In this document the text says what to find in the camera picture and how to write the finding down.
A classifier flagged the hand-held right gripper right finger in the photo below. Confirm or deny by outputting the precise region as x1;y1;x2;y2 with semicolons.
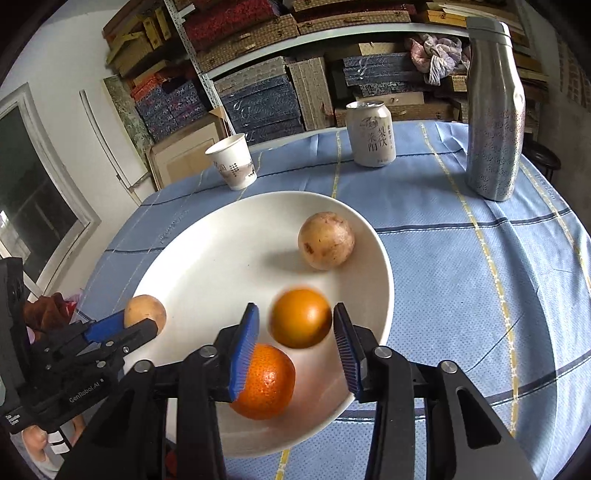
333;303;539;480

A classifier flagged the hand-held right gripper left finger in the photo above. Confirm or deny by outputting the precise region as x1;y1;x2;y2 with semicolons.
55;302;260;480

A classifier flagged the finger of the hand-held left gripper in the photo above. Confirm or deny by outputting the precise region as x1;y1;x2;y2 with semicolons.
51;316;126;352
74;318;160;374

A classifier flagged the tan round fruit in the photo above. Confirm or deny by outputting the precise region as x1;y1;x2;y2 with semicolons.
124;294;167;334
298;211;356;271

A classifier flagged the orange mandarin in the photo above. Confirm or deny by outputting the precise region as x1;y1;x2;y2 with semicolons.
270;288;333;349
229;344;296;421

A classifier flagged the white plate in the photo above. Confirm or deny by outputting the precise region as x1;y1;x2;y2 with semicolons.
131;191;395;459

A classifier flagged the person's left hand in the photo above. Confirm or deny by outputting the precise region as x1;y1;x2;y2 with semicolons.
22;425;49;464

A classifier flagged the reddish brown bag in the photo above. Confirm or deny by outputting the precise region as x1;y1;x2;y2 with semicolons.
25;293;79;333

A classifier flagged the blue checked tablecloth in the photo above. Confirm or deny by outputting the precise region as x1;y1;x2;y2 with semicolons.
78;117;591;480

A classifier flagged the white framed window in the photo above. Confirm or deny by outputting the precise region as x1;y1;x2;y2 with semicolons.
0;83;100;296

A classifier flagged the cardboard box on floor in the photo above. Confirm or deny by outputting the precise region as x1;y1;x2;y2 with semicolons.
147;108;229;190

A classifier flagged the white paper cup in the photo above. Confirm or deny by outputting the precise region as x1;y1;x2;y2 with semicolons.
205;134;258;191

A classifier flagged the green marbled board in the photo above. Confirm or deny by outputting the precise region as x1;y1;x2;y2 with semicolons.
102;74;155;151

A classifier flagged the white drink can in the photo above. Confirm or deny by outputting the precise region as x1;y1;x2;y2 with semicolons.
346;100;398;168

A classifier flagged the stack of blue patterned boxes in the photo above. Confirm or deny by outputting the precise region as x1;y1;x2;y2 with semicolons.
134;53;428;144

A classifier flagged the silver bottle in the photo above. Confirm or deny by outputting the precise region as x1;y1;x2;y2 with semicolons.
465;16;527;202

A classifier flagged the dark round stool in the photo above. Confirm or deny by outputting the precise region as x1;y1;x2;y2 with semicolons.
522;138;561;185

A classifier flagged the crumpled pink cloth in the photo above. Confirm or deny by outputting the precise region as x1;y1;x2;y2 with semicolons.
406;36;469;86

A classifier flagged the white metal shelf rack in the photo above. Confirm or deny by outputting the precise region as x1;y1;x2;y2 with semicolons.
164;0;555;134

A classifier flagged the shelf with stacked boxes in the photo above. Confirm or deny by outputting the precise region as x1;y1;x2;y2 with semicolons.
104;0;550;134

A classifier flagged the pile of red patterned boxes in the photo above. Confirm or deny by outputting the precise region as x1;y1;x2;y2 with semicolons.
184;0;296;40

